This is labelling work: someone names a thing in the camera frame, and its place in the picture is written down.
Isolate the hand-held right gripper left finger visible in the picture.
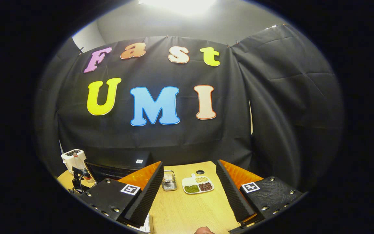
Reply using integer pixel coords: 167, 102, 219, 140
78, 161, 165, 228

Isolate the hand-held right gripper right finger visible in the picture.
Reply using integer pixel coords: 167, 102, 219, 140
216, 159, 304, 225

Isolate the black electric oven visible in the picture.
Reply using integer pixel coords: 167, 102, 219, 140
85, 151, 153, 182

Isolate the white toaster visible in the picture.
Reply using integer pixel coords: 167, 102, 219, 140
61, 149, 87, 174

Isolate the small white plate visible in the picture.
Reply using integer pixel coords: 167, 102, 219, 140
130, 213, 155, 234

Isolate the white divided dish of beans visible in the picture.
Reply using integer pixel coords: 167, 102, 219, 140
182, 174, 214, 194

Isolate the black backdrop cloth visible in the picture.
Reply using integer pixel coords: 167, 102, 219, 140
36, 23, 343, 195

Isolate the large ceiling light panel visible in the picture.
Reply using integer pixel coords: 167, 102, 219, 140
138, 0, 217, 15

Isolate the metal wire holder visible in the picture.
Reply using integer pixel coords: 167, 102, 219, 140
161, 170, 177, 191

